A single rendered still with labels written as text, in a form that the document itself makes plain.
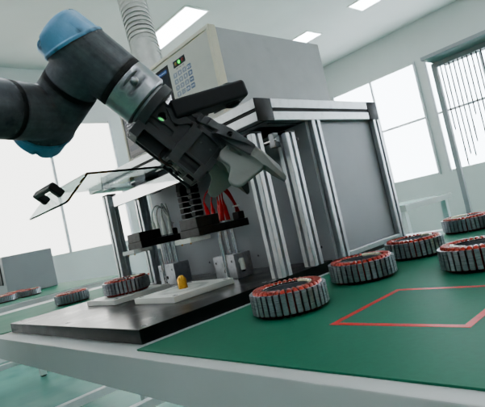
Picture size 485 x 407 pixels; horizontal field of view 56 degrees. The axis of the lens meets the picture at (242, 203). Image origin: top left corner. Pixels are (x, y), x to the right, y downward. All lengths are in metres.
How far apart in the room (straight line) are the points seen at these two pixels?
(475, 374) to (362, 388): 0.08
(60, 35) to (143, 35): 2.05
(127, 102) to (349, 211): 0.61
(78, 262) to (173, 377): 5.43
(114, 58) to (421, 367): 0.49
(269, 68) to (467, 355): 0.87
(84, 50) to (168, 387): 0.42
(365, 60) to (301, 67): 6.98
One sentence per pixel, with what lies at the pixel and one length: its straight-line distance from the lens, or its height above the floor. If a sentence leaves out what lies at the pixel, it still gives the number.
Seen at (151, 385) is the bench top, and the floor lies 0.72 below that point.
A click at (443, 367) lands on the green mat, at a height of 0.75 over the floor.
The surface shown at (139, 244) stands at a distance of 1.18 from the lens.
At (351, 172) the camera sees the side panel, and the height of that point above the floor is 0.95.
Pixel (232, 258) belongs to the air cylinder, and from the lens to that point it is 1.01.
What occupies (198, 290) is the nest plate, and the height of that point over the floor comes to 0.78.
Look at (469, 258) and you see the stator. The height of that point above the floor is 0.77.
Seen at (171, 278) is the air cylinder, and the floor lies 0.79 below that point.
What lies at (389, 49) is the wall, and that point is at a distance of 8.00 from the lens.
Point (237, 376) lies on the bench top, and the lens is 0.47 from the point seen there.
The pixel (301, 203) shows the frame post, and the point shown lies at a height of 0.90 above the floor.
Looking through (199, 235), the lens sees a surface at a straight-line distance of 0.96.
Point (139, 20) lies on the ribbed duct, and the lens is 2.75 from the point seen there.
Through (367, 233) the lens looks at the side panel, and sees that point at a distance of 1.11.
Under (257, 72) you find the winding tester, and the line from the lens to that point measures 1.10.
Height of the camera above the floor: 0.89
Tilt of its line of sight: 2 degrees up
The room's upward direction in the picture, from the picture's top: 12 degrees counter-clockwise
